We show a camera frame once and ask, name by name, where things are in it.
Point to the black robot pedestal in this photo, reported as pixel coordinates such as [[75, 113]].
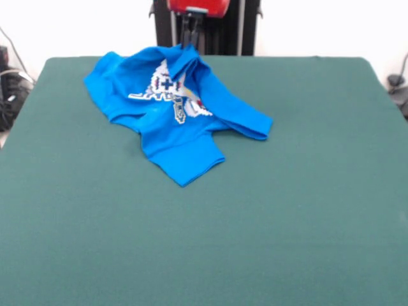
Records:
[[242, 28]]

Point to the blue shirt with white print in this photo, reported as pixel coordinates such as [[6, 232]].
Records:
[[175, 140]]

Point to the black stand base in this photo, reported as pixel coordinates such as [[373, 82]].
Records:
[[12, 95], [395, 80]]

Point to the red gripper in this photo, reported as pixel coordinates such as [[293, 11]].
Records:
[[197, 4]]

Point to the dark green table cloth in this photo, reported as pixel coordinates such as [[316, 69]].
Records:
[[239, 223]]

